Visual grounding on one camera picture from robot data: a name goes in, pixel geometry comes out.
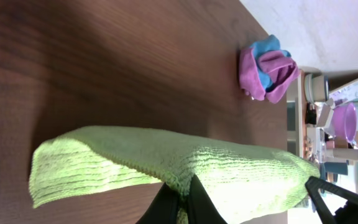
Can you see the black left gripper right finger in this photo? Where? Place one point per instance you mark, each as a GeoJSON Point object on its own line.
{"type": "Point", "coordinates": [201, 209]}

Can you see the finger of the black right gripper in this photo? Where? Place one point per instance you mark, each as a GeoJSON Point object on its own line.
{"type": "Point", "coordinates": [334, 204]}

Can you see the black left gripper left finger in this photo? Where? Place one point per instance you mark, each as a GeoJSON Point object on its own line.
{"type": "Point", "coordinates": [163, 209]}

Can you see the green microfiber cloth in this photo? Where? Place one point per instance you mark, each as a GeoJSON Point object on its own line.
{"type": "Point", "coordinates": [243, 181]}

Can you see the purple microfiber cloth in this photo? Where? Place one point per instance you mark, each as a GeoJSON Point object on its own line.
{"type": "Point", "coordinates": [250, 83]}

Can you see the blue microfiber cloth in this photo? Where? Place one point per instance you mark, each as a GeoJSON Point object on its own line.
{"type": "Point", "coordinates": [268, 56]}

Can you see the purple plastic bowl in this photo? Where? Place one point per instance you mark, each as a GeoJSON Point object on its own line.
{"type": "Point", "coordinates": [345, 122]}

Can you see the white container on shelf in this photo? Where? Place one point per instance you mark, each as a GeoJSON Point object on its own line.
{"type": "Point", "coordinates": [316, 88]}

